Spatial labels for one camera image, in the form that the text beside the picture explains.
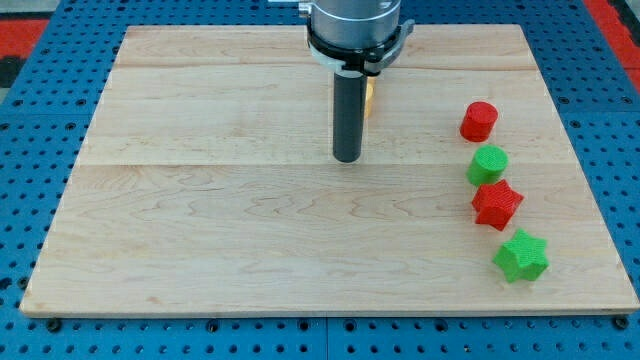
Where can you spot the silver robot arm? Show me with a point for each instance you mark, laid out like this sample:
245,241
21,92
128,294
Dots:
349,24

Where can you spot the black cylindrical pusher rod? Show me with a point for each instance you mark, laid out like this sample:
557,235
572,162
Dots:
349,99

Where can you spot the yellow block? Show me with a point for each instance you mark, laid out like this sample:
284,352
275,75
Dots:
369,96

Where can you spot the light wooden board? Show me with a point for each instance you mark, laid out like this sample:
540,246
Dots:
206,187

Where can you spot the green cylinder block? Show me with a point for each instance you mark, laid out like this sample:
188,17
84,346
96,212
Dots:
487,165

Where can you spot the red cylinder block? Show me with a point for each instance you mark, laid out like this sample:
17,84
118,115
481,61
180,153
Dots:
478,122

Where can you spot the red star block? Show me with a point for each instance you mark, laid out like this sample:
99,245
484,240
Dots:
495,204

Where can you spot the green star block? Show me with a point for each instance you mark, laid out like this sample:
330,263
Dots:
523,257

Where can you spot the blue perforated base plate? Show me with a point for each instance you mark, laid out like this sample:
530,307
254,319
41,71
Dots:
48,108

